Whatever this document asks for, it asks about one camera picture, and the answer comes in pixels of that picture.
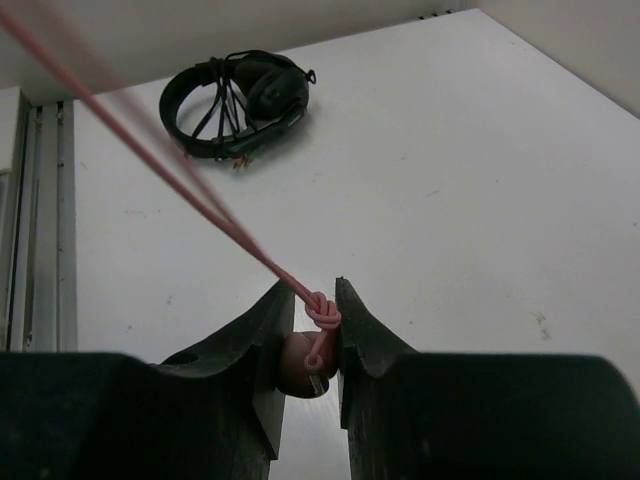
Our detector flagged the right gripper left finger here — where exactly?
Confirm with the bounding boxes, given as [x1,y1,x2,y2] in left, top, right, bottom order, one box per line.
[1,283,295,479]

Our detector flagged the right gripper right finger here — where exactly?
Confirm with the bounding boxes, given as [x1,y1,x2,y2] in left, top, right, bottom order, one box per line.
[335,278,639,479]

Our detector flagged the black headphones tangled cable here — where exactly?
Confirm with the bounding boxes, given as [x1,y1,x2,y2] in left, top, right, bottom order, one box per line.
[158,48,318,171]

